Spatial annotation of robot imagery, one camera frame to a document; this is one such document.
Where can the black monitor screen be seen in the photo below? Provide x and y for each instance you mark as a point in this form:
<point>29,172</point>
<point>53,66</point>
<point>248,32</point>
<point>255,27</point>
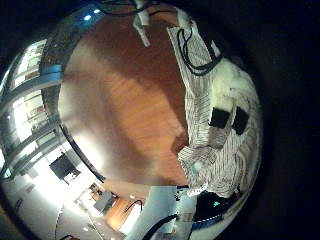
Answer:
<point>63,166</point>

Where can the white striped cloth garment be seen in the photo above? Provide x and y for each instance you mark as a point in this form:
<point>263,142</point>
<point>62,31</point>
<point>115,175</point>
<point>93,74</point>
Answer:
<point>203,156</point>

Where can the grey desk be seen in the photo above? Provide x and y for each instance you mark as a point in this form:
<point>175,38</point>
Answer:
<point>103,201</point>

